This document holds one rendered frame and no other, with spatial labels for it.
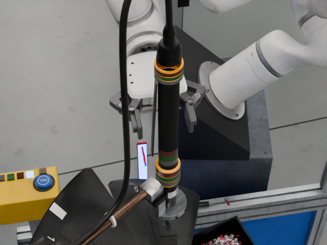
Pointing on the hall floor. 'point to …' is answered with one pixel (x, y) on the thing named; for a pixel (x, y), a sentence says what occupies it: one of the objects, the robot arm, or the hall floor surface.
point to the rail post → (316, 227)
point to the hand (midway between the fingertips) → (164, 125)
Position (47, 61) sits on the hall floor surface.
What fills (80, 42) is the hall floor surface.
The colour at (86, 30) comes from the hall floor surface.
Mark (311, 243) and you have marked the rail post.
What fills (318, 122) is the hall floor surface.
